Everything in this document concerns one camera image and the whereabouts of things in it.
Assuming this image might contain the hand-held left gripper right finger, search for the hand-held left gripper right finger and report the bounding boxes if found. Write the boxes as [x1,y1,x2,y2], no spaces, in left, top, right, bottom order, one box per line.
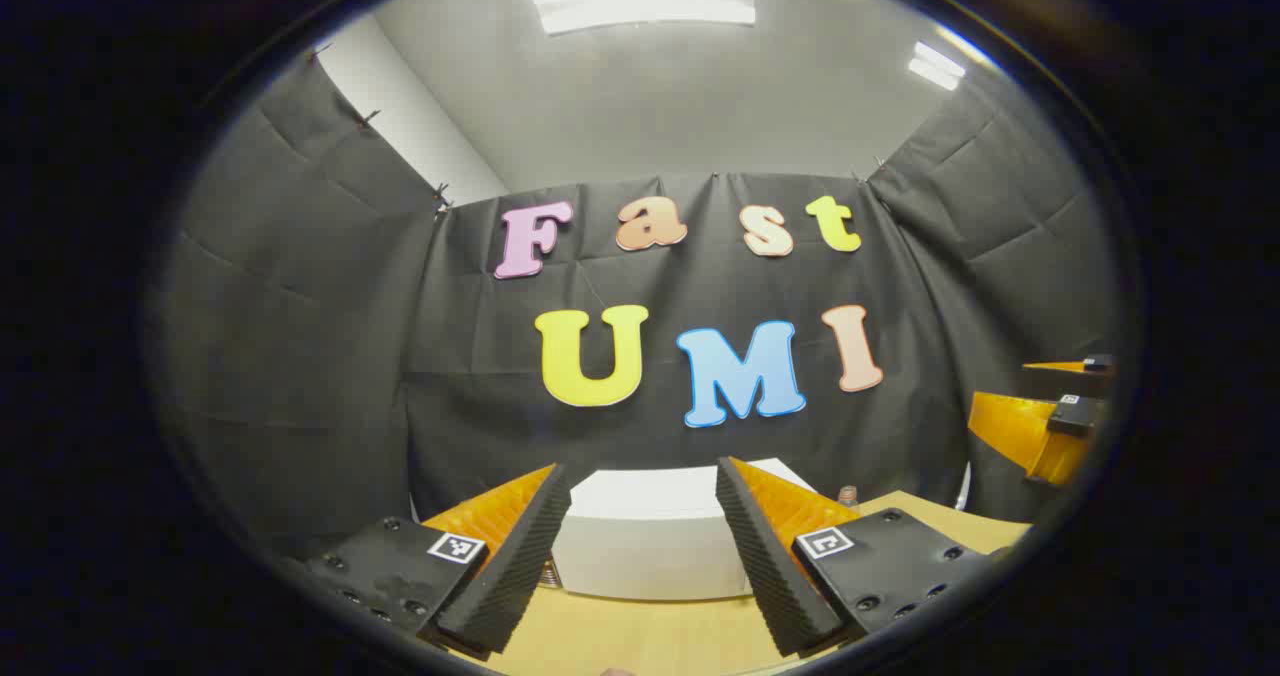
[715,456,1001,657]

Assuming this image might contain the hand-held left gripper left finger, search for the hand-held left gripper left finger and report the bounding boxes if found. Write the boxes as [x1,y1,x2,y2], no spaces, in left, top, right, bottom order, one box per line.
[300,463,573,662]

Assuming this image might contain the white microwave oven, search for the white microwave oven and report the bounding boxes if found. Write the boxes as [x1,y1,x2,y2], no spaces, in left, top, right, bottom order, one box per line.
[550,459,816,602]

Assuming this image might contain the black backdrop cloth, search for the black backdrop cloth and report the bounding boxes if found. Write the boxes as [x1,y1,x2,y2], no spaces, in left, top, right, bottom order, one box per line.
[150,51,1121,557]

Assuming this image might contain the small ceiling light panel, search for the small ceiling light panel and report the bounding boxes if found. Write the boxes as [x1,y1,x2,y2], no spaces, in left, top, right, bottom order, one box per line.
[908,41,967,92]

